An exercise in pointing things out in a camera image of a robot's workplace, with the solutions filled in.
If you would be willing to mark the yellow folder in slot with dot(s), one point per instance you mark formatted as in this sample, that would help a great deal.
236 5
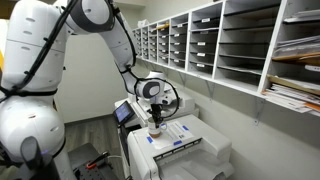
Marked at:
162 26

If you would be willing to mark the tan folder with papers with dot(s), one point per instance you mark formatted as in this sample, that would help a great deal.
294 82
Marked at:
290 82

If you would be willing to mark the white shelf bracket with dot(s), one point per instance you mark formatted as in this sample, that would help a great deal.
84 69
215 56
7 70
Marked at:
210 90
182 78
259 110

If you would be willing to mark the white office copier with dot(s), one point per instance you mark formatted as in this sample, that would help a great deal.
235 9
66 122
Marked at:
186 103

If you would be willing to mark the white mug with brown base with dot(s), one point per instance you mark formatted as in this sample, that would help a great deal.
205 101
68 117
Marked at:
153 131

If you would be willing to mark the stack of white papers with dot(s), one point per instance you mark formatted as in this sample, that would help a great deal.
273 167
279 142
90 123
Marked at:
290 98

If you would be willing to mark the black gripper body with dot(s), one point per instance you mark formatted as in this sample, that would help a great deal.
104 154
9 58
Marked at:
156 110

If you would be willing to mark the manila envelopes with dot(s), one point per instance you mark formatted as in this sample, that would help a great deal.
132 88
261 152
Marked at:
296 57

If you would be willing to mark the brown wooden door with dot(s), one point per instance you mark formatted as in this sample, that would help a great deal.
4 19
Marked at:
5 8

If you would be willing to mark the white papers in slot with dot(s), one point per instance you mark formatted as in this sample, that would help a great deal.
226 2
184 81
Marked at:
305 16

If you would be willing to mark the white desktop printer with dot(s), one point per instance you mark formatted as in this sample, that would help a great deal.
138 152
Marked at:
206 146

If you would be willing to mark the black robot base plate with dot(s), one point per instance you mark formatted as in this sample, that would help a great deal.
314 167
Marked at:
83 156

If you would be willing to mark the white box on shelf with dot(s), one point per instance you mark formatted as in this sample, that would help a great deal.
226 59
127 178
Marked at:
143 23

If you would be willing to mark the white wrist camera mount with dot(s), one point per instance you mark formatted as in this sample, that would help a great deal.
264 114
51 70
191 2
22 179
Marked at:
166 99

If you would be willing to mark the white paper sheet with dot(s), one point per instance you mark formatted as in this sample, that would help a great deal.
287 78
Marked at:
180 133

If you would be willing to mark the grey paper pile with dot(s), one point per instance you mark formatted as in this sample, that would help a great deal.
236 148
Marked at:
296 45

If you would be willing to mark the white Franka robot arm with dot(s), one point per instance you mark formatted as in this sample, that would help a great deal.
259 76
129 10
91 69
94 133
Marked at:
30 126

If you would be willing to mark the blue tape piece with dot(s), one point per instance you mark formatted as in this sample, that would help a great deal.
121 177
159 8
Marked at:
185 128
149 140
177 143

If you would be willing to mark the white mail sorter shelf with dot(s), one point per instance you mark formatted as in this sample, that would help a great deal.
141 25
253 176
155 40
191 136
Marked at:
216 50

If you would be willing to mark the copier touch screen panel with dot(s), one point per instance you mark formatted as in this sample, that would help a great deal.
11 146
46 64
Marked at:
123 113

